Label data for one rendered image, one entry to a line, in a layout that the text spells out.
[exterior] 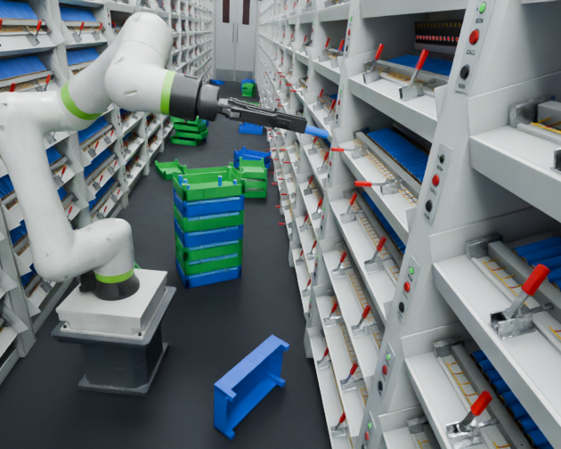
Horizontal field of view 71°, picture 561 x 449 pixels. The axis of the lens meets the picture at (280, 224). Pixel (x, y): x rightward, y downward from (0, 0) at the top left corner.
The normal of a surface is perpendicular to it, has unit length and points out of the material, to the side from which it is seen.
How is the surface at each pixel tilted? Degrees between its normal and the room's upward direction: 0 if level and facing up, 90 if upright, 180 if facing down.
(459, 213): 90
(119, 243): 87
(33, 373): 0
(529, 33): 90
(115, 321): 90
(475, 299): 20
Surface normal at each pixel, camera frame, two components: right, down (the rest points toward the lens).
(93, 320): -0.06, 0.44
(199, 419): 0.08, -0.89
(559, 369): -0.27, -0.85
